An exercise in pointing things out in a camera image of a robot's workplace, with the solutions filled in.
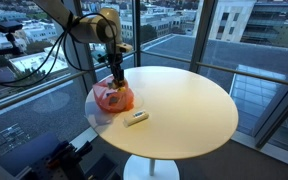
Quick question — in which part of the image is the black cable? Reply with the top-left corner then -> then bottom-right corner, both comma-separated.
62,12 -> 119,72
0,13 -> 75,88

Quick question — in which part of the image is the white table pedestal base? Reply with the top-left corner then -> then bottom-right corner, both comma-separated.
122,153 -> 181,180

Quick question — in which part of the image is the short metal window handrail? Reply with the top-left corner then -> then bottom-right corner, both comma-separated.
0,50 -> 136,117

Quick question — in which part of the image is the wide grey window mullion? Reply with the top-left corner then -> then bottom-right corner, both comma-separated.
188,0 -> 218,74

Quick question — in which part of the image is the white bottle with blue label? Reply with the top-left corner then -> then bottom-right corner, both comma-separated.
123,110 -> 150,128

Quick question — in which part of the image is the thin dark window mullion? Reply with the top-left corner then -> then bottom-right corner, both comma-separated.
132,0 -> 142,68

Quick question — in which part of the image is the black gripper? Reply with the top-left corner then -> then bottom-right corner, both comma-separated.
105,43 -> 126,90

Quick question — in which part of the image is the long metal window handrail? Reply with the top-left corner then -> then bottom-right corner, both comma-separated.
140,49 -> 288,89

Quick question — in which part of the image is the black clamp mount equipment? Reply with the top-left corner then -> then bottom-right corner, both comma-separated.
48,139 -> 94,180

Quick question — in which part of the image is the black perforated breadboard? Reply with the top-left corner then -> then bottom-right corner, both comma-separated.
26,156 -> 85,180

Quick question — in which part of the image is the dark diagonal window frame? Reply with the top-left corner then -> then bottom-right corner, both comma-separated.
253,59 -> 288,150

